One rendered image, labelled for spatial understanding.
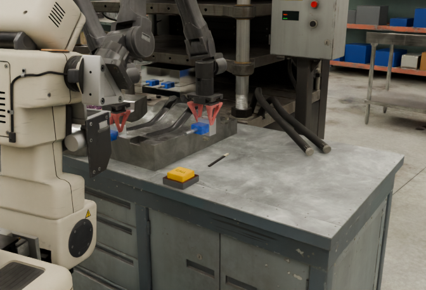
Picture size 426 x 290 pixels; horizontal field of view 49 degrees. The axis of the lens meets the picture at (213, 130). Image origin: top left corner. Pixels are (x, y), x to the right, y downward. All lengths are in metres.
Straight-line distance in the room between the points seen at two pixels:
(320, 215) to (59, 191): 0.67
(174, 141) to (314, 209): 0.54
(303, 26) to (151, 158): 0.95
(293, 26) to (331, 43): 0.19
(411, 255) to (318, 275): 1.52
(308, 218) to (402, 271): 1.43
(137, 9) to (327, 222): 0.72
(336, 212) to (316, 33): 0.99
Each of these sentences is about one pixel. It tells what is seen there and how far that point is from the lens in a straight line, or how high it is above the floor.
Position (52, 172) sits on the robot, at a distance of 1.26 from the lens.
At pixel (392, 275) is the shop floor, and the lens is 2.59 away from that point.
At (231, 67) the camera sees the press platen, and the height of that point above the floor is 1.02.
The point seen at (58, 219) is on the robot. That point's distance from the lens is 1.26.
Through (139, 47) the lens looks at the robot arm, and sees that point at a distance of 1.16.
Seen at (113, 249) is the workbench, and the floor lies 0.44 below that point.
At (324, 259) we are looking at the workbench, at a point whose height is 0.71.
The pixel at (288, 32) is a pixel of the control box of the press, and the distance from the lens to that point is 2.13.
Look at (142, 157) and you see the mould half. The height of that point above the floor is 0.84.
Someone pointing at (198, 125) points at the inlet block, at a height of 0.95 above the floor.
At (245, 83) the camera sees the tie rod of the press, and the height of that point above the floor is 0.95.
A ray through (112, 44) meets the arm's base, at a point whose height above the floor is 1.24.
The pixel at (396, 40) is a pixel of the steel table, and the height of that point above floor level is 0.88.
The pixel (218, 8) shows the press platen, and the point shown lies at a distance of 2.24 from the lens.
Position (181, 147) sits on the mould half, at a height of 0.84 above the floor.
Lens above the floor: 1.38
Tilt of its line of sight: 17 degrees down
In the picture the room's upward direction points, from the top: straight up
